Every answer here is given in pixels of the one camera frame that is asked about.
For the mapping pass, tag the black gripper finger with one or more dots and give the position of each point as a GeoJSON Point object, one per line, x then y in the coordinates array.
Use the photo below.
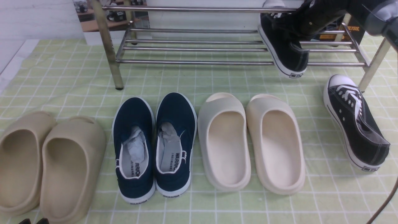
{"type": "Point", "coordinates": [43, 221]}

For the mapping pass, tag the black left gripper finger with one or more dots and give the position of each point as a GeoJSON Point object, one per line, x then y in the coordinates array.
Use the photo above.
{"type": "Point", "coordinates": [25, 221]}

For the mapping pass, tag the black canvas sneaker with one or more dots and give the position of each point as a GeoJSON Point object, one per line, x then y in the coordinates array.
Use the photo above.
{"type": "Point", "coordinates": [277, 31]}
{"type": "Point", "coordinates": [365, 145]}

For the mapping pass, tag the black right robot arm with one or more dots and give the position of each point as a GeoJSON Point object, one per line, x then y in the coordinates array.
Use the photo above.
{"type": "Point", "coordinates": [377, 17]}

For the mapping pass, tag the tan right slide sandal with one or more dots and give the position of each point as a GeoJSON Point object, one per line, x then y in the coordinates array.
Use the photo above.
{"type": "Point", "coordinates": [72, 155]}

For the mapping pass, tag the tan slide sandal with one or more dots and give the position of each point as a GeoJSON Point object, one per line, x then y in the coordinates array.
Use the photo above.
{"type": "Point", "coordinates": [21, 166]}
{"type": "Point", "coordinates": [72, 155]}

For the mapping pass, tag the tan left slide sandal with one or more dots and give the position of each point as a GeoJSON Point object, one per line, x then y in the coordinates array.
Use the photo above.
{"type": "Point", "coordinates": [21, 166]}

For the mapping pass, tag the navy left slip-on sneaker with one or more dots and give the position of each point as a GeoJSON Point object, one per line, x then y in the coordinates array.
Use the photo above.
{"type": "Point", "coordinates": [132, 132]}

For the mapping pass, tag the navy slip-on sneaker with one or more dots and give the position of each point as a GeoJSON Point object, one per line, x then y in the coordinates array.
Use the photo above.
{"type": "Point", "coordinates": [132, 132]}
{"type": "Point", "coordinates": [176, 127]}

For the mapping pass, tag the green checkered tablecloth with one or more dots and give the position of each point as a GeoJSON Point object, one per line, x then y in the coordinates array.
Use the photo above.
{"type": "Point", "coordinates": [69, 78]}

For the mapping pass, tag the navy right slip-on sneaker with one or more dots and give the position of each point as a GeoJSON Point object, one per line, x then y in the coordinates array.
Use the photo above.
{"type": "Point", "coordinates": [176, 127]}

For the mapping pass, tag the cream left slide sandal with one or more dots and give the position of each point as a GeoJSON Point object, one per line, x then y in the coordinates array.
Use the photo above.
{"type": "Point", "coordinates": [222, 131]}

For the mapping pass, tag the cream slide sandal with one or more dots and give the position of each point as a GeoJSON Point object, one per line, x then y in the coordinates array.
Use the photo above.
{"type": "Point", "coordinates": [222, 131]}
{"type": "Point", "coordinates": [277, 144]}

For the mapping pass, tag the cream right slide sandal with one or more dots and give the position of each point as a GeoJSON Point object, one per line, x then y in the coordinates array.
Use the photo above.
{"type": "Point", "coordinates": [277, 144]}

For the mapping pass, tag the black canvas sneaker on table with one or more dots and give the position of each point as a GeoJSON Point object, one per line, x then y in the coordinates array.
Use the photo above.
{"type": "Point", "coordinates": [365, 145]}

